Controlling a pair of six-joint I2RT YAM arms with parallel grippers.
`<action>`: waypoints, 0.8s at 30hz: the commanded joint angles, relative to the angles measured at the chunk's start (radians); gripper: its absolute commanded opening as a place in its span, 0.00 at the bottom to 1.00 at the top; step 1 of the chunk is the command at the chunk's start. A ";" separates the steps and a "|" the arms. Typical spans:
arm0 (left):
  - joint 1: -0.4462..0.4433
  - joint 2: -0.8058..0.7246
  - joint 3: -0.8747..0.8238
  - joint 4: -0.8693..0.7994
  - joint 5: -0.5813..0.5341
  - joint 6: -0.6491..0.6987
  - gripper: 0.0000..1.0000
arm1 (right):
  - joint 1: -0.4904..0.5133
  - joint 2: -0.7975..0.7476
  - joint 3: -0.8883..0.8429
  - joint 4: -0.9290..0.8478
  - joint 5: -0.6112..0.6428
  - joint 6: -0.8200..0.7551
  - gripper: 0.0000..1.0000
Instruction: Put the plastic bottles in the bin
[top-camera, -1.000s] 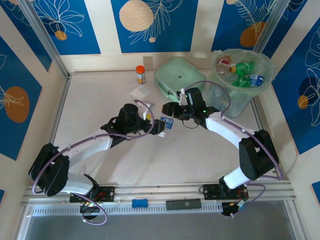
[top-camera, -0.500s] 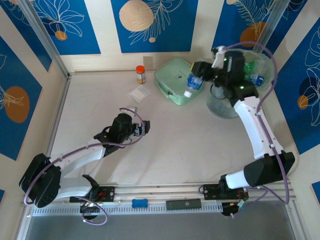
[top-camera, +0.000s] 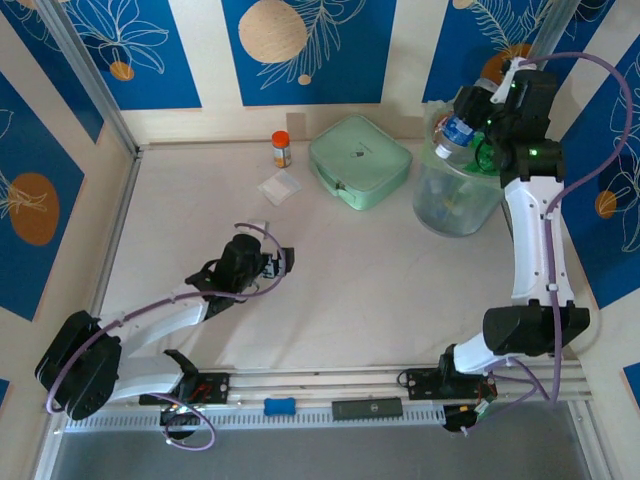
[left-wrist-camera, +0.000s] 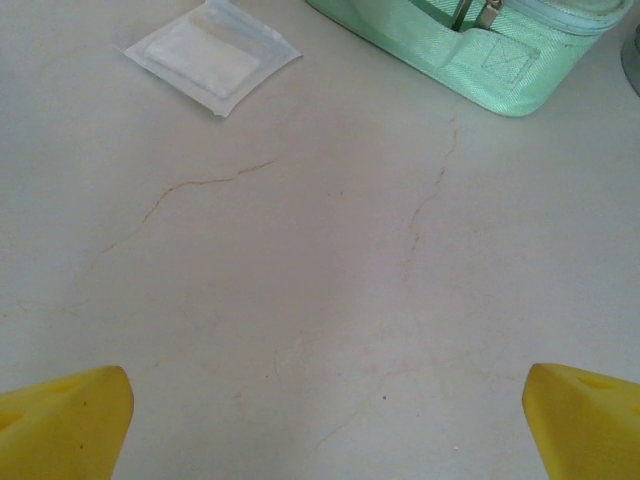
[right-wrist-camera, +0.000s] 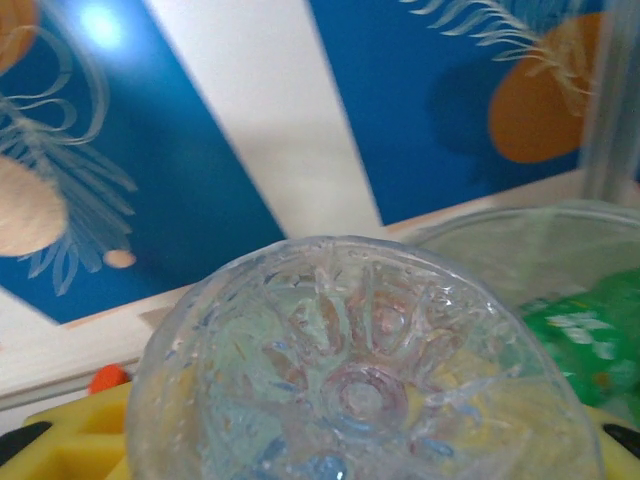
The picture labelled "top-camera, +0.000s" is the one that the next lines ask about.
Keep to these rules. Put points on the black base electronics module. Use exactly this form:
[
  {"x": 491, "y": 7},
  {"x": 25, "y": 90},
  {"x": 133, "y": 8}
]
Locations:
[
  {"x": 177, "y": 422},
  {"x": 457, "y": 420}
]

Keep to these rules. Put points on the white left camera bracket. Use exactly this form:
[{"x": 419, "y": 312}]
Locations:
[{"x": 259, "y": 224}]

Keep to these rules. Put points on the small jar orange lid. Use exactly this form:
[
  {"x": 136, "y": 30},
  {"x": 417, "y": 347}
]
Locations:
[{"x": 281, "y": 152}]

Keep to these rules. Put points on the crushed blue-label bottle white cap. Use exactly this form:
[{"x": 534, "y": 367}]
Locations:
[{"x": 457, "y": 132}]

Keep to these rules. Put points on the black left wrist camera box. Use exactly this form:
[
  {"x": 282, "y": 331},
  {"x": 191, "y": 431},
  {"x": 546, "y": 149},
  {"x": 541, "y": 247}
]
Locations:
[{"x": 286, "y": 259}]

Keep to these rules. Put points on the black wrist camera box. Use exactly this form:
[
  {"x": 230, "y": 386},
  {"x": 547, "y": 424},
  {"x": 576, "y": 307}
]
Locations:
[
  {"x": 286, "y": 259},
  {"x": 472, "y": 102}
]

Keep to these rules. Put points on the white right camera bracket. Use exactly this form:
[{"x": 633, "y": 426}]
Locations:
[{"x": 505, "y": 85}]

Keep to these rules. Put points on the aluminium table side rail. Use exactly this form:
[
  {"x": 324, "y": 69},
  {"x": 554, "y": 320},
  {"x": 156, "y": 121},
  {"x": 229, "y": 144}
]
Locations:
[{"x": 121, "y": 210}]

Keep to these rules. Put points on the translucent grey bin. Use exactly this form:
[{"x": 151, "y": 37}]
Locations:
[{"x": 450, "y": 210}]

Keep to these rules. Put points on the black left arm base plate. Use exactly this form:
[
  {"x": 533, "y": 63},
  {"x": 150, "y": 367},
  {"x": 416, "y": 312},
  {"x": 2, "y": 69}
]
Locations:
[{"x": 215, "y": 387}]

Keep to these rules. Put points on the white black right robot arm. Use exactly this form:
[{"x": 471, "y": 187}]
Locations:
[{"x": 535, "y": 240}]

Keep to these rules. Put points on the mint green zip pouch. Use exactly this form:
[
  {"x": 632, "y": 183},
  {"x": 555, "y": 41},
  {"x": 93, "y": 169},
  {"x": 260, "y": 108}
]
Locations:
[{"x": 360, "y": 160}]

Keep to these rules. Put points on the blue bone-shaped clip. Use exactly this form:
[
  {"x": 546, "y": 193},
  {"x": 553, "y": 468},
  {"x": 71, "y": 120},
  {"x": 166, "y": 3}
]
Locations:
[{"x": 279, "y": 406}]

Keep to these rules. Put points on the aluminium corner post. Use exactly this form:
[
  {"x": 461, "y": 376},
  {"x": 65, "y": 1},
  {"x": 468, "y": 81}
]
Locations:
[
  {"x": 91, "y": 80},
  {"x": 552, "y": 30}
]

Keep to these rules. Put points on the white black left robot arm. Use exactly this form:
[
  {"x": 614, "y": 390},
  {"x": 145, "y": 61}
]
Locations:
[{"x": 150, "y": 325}]

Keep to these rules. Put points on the white camera bracket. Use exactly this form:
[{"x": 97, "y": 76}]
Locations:
[
  {"x": 259, "y": 224},
  {"x": 505, "y": 85}
]

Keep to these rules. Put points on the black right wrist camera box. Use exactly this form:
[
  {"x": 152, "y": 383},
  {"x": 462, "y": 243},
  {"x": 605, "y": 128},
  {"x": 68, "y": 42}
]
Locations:
[{"x": 472, "y": 102}]

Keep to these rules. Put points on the small clear plastic packet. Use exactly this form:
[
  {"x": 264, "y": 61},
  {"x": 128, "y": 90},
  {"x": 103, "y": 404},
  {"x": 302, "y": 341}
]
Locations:
[{"x": 279, "y": 187}]

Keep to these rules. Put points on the green bottle yellow cap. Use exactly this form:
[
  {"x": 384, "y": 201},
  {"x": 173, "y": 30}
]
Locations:
[{"x": 474, "y": 167}]

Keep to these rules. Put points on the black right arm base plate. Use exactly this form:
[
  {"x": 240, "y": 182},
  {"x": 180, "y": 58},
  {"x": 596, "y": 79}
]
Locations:
[{"x": 420, "y": 384}]

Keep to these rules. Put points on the aluminium rail frame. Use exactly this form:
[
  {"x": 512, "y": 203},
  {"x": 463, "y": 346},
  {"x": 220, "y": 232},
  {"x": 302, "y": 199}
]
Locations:
[{"x": 310, "y": 382}]

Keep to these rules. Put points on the black flat bar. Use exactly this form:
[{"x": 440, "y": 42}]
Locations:
[{"x": 367, "y": 408}]

